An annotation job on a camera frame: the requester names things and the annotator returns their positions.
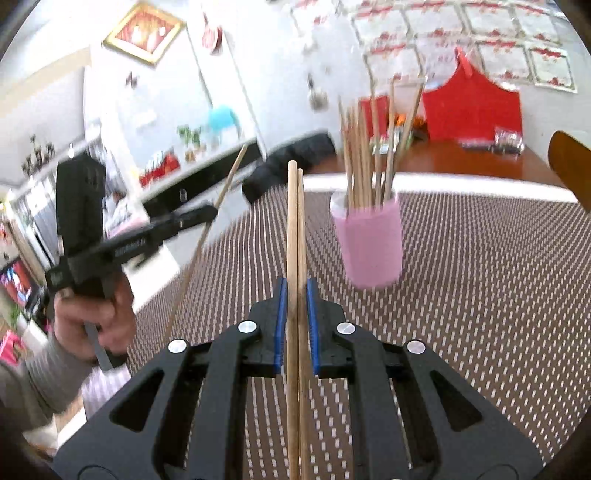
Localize black jacket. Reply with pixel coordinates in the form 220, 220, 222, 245
241, 131, 336, 205

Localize pink cup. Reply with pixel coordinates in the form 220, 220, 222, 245
330, 189, 403, 290

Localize person's left forearm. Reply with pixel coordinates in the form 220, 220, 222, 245
0, 330, 95, 428

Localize clear plastic packet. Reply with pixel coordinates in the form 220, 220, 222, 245
491, 126, 526, 154

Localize red round hanging ornament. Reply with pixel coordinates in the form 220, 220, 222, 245
202, 13, 225, 55

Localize pink striped cloth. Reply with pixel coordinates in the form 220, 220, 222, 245
82, 364, 136, 418

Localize brown polka dot tablecloth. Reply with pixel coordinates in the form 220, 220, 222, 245
124, 187, 591, 480

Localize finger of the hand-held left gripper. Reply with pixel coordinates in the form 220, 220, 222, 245
159, 205, 218, 223
148, 213, 218, 243

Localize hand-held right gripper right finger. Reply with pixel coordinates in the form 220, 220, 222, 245
305, 277, 541, 480

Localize white and black cabinet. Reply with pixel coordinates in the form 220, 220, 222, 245
137, 137, 265, 220

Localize television screen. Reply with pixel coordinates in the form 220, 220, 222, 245
0, 257, 41, 317

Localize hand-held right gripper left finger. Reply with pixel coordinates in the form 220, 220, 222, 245
53, 277, 289, 480

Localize person's left hand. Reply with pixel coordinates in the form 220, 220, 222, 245
52, 272, 138, 366

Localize red box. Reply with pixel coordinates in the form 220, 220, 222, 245
358, 96, 389, 140

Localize potted green plant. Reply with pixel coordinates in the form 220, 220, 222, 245
177, 124, 207, 161

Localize red tin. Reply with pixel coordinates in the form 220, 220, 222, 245
139, 151, 182, 186

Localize orange snack packets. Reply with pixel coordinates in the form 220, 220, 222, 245
394, 113, 424, 134

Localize thin bamboo chopstick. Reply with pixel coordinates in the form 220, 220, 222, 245
163, 144, 249, 343
297, 168, 312, 480

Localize teal water dispenser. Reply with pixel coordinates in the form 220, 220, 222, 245
207, 105, 242, 140

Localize white paper sheet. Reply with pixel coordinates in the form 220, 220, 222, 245
299, 172, 580, 205

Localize red gift bag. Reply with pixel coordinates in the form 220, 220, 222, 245
421, 46, 526, 142

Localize wall of paper certificates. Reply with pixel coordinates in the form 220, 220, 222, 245
291, 0, 579, 94

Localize red gold framed picture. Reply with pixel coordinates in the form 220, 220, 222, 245
103, 1, 186, 66

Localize wooden chair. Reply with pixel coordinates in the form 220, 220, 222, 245
549, 130, 591, 214

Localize grey hanging scrubber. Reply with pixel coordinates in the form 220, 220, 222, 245
306, 75, 327, 112

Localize bundle of wooden chopsticks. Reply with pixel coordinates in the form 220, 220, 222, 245
337, 76, 426, 210

